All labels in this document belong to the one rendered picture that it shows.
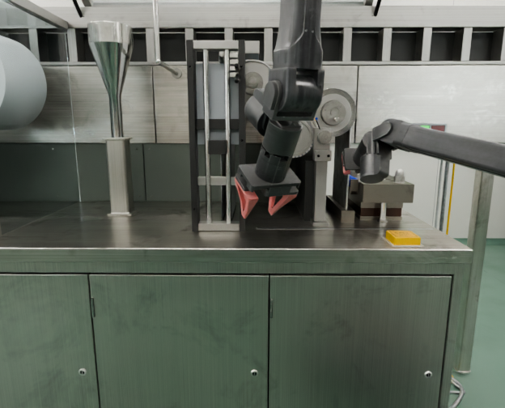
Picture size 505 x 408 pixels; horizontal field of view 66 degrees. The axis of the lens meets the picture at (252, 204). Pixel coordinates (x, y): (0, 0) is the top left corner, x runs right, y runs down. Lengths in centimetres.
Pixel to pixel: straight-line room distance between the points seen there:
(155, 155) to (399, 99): 100
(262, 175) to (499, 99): 132
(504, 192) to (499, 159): 387
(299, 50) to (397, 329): 83
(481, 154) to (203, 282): 72
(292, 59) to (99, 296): 83
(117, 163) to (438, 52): 132
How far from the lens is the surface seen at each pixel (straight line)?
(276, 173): 67
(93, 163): 173
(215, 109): 116
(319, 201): 124
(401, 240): 109
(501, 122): 185
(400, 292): 115
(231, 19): 163
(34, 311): 127
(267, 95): 61
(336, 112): 125
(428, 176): 430
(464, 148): 87
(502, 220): 475
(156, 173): 165
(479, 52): 190
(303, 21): 62
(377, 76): 165
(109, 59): 140
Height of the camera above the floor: 121
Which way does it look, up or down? 11 degrees down
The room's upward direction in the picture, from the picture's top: straight up
